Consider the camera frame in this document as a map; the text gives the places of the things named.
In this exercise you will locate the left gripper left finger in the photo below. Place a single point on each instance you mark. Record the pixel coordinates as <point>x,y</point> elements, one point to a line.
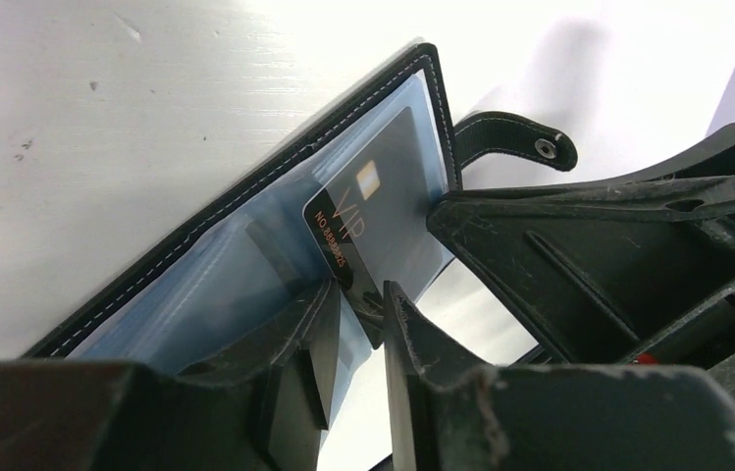
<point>260,404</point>

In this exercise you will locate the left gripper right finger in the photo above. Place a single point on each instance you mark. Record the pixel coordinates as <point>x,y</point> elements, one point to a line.
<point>452,410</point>

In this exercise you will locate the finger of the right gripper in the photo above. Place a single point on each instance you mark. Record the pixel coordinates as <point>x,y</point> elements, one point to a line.
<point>635,268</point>

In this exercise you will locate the black VIP card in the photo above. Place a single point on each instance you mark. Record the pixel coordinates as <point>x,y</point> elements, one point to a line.
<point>368,218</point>

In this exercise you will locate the black leather card holder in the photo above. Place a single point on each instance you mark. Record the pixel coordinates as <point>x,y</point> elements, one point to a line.
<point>239,261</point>

